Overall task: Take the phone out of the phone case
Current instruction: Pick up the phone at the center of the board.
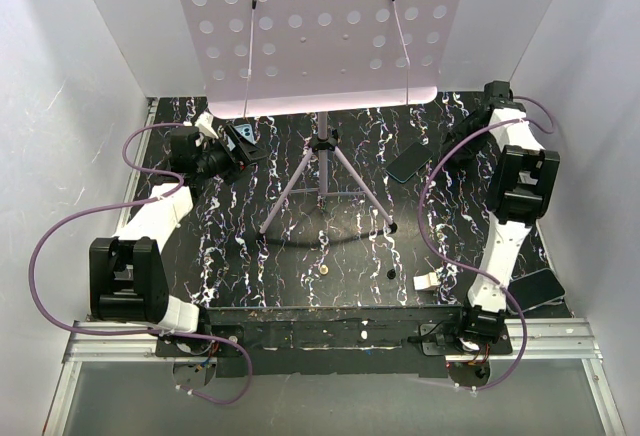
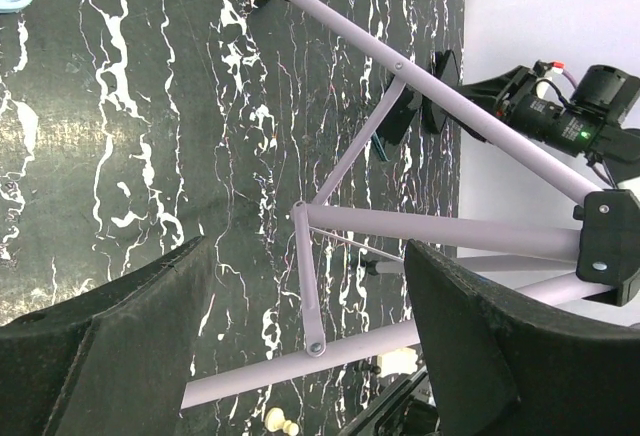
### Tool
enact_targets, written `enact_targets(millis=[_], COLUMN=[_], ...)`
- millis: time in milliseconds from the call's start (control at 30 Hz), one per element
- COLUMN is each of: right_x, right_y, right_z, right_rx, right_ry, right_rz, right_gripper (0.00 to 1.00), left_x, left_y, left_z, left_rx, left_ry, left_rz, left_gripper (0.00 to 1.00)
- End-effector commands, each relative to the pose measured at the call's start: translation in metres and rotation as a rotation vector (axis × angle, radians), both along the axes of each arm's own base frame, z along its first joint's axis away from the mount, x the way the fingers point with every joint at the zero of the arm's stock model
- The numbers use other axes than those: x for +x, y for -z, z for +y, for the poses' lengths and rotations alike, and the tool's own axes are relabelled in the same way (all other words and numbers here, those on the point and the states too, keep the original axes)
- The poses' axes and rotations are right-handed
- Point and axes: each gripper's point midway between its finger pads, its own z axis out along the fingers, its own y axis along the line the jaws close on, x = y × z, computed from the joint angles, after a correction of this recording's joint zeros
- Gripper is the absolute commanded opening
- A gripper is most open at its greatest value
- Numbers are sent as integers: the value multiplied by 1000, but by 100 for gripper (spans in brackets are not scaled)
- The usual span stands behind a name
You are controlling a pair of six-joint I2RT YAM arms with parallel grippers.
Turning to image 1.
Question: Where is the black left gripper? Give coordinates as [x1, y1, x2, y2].
[196, 125, 269, 184]

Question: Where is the black smartphone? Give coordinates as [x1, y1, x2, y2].
[385, 141, 433, 184]

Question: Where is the light blue phone case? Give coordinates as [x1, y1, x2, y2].
[228, 124, 255, 149]

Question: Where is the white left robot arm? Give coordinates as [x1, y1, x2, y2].
[89, 123, 267, 356]

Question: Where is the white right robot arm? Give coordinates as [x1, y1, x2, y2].
[445, 80, 560, 354]

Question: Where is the black phone case on table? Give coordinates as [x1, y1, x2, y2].
[445, 138, 489, 167]

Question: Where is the white perforated music stand desk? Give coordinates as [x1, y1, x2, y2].
[180, 0, 460, 119]

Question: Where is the small white beige block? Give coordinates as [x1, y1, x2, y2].
[413, 272, 440, 292]

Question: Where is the black device at right edge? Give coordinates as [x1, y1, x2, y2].
[508, 268, 566, 312]

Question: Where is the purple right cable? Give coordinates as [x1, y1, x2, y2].
[418, 95, 557, 392]

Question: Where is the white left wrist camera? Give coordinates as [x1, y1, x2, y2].
[194, 111, 218, 139]

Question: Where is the black metal base plate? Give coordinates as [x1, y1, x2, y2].
[149, 305, 514, 380]

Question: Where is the aluminium frame rail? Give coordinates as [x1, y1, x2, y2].
[47, 94, 625, 435]

